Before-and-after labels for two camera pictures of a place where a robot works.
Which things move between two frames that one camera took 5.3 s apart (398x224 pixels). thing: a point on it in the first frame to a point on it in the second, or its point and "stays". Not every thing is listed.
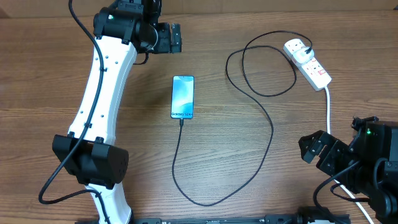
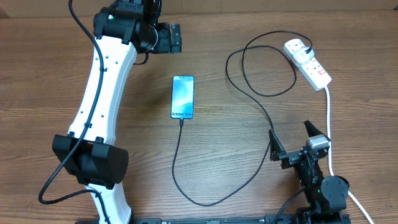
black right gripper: (331, 150) to (290, 158)
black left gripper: (166, 45) stays
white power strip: (311, 72) stays
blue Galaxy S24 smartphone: (183, 96) stays
